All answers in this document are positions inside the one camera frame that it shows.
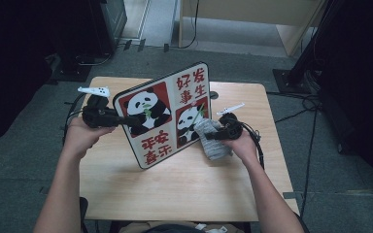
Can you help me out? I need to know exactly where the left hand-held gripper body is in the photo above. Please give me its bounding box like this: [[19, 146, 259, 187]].
[[77, 85, 121, 129]]

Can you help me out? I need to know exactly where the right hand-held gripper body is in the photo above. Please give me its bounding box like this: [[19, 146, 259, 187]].
[[216, 102, 246, 141]]

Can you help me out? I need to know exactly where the panda print board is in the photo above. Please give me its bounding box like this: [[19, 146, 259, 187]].
[[112, 61, 213, 171]]

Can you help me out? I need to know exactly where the person's right hand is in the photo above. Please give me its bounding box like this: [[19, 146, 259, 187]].
[[223, 130, 259, 170]]

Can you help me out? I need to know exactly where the person's left hand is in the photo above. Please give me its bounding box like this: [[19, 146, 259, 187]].
[[62, 116, 117, 160]]

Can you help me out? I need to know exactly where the dark stand base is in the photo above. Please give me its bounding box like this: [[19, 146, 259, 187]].
[[50, 52, 93, 83]]

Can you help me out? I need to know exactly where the black metal stand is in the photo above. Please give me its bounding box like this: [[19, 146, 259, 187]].
[[273, 0, 341, 96]]

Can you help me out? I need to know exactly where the black chair armrest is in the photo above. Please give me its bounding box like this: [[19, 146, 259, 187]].
[[79, 196, 89, 233], [293, 211, 311, 233]]

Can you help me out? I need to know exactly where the dark curtain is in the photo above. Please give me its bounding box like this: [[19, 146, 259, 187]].
[[317, 0, 373, 202], [0, 0, 93, 150]]

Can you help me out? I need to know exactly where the light wooden cabinet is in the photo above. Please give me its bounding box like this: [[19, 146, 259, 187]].
[[178, 0, 325, 58]]

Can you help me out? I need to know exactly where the right hand-held gripper cable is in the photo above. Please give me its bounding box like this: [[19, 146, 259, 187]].
[[239, 120, 267, 171]]

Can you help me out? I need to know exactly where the coiled black cable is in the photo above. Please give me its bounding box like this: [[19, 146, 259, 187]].
[[75, 51, 114, 68]]

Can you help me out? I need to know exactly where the tangled black floor cable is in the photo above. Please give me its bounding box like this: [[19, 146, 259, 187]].
[[266, 90, 322, 124]]

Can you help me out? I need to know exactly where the long black floor cable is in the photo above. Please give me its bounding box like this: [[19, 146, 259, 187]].
[[299, 96, 321, 219]]

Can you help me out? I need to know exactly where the hanging black cable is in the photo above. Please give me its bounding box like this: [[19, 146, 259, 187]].
[[178, 0, 201, 50]]

